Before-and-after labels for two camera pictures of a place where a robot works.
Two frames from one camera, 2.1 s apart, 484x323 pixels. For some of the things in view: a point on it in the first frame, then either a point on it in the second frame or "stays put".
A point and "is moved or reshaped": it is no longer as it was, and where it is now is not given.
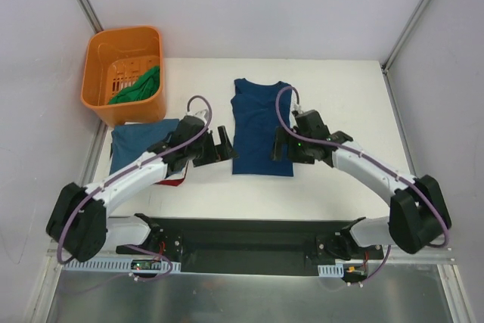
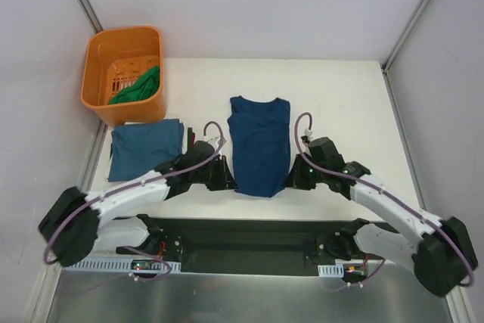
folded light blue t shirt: [133, 138] stays put
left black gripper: [209, 148] → [215, 173]
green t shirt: [144, 89] stays put
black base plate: [249, 245] stays put
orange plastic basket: [123, 75] stays put
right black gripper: [291, 147] → [299, 173]
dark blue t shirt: [255, 122] is moved or reshaped
